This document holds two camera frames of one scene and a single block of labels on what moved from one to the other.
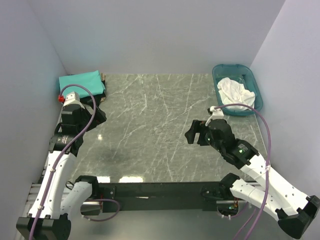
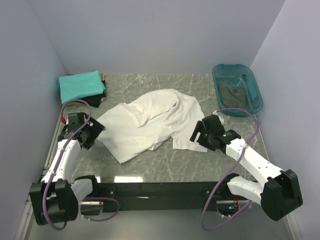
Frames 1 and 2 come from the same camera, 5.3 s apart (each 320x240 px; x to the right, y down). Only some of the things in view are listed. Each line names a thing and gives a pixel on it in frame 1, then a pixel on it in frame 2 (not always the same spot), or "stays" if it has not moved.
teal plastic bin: [239, 73] stays
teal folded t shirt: [91, 80] stays
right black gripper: [200, 132] stays
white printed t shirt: [232, 92] to [150, 120]
